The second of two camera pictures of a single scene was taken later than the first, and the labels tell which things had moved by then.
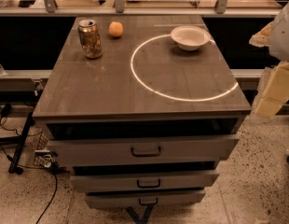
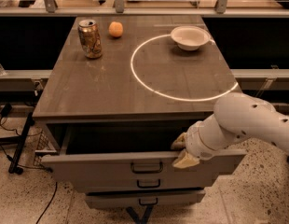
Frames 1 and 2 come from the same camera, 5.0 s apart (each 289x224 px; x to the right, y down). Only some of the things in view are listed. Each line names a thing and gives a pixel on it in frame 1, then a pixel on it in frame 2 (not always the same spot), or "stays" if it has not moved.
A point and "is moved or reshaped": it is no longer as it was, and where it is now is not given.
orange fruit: [116, 29] stays
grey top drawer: [144, 151] is moved or reshaped
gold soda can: [90, 38] stays
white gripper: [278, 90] to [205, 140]
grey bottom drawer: [146, 198] stays
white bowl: [190, 37] stays
